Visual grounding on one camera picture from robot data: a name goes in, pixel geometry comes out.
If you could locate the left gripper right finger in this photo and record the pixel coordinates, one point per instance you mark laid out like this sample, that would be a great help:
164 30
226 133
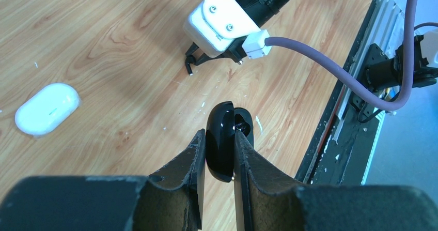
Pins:
268 199

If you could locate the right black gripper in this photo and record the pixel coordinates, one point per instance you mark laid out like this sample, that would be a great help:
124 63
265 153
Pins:
235 52

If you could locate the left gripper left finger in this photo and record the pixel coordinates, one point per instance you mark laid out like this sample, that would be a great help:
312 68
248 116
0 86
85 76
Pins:
171 198

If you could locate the black earbud case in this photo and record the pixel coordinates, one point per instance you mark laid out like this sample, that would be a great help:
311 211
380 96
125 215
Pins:
223 122

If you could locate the white earbud charging case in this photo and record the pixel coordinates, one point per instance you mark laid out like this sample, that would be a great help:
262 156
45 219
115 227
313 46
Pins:
47 109

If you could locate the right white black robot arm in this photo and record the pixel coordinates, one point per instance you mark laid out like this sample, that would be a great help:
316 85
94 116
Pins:
260 11

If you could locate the aluminium frame rail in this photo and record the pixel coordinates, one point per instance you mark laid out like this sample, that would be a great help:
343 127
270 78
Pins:
380 35

